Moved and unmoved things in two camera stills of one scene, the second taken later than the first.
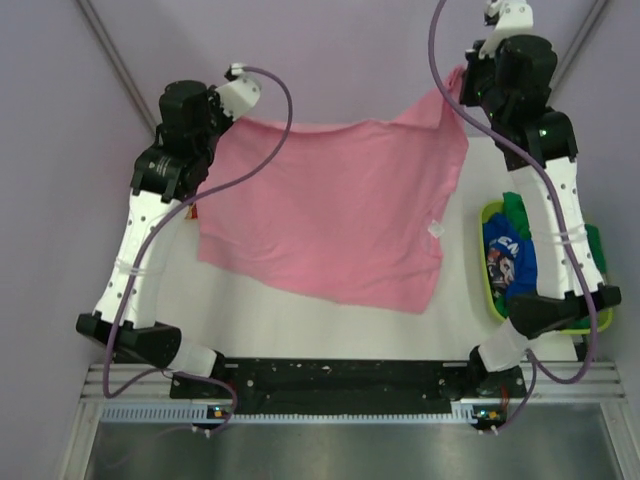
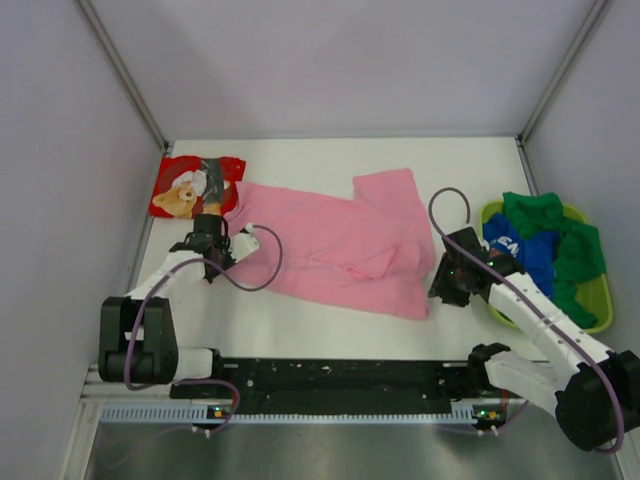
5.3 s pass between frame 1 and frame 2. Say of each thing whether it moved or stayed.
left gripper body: moved
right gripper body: moved
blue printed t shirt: stayed
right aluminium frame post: stayed
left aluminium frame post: stayed
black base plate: stayed
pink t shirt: moved
